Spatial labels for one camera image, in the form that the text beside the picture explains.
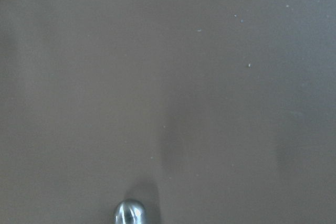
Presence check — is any steel muddler black tip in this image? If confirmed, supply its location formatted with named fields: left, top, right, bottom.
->
left=113, top=199, right=148, bottom=224

